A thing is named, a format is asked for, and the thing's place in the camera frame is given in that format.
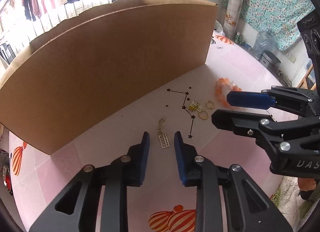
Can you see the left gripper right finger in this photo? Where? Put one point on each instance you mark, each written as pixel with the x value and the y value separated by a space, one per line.
pixel 247 207

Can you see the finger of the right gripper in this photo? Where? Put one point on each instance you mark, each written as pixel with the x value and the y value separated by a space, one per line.
pixel 251 125
pixel 297 101

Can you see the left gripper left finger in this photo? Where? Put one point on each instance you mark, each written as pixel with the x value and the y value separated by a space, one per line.
pixel 75 208

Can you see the gold basket charm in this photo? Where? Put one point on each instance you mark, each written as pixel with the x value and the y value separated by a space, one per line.
pixel 194 106

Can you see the gold abacus charm keychain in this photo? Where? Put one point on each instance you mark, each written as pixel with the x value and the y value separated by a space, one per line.
pixel 163 139

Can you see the grey round bin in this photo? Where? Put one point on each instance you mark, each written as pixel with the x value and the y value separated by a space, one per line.
pixel 269 60

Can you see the teal floral bedsheet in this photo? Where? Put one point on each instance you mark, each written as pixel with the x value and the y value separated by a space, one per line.
pixel 278 17

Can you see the rolled white poster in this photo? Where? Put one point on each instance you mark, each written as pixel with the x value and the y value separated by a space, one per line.
pixel 232 17

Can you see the brown cardboard box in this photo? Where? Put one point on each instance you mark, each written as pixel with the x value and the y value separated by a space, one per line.
pixel 90 66

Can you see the black camera box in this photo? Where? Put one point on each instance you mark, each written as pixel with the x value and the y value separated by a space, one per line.
pixel 309 30

